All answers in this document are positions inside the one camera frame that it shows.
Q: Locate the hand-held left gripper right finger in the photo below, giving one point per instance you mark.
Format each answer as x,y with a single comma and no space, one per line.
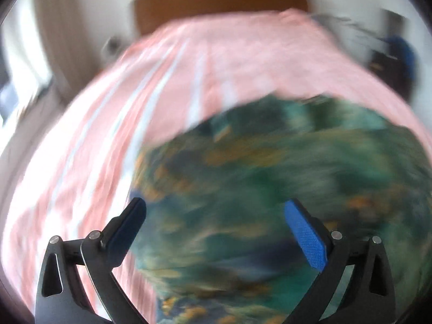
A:
307,237

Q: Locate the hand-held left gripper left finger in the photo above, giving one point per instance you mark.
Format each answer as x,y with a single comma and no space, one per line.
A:
124,233

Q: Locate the green patterned jacket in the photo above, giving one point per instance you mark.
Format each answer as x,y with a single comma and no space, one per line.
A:
270,162

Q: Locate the white round fan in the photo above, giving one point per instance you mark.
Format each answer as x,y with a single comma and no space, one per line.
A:
111,45

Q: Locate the black jacket on chair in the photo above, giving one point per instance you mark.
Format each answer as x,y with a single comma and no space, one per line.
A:
388,64

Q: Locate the bed with pink striped sheet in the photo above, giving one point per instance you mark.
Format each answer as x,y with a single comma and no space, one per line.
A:
219,50

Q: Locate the blue cloth on chair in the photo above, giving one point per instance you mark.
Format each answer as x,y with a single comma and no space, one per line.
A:
405,54

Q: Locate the beige curtain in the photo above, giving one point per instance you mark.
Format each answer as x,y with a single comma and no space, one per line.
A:
57,33

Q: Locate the wooden headboard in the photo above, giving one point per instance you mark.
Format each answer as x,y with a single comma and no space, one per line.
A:
219,3

